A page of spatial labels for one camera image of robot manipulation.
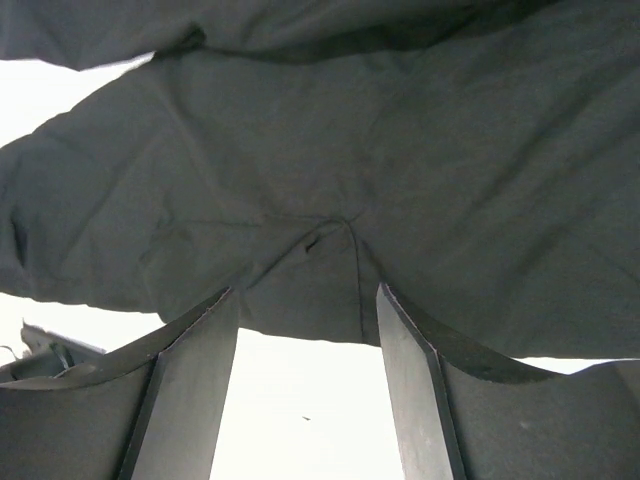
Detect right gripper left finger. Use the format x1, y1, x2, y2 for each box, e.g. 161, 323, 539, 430
1, 289, 239, 479

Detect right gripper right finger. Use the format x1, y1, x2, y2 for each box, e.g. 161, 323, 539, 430
376, 284, 639, 479

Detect black trousers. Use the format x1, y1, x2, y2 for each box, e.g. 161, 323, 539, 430
1, 1, 639, 359

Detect right aluminium frame rail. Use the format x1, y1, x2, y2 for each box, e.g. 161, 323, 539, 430
1, 323, 107, 383

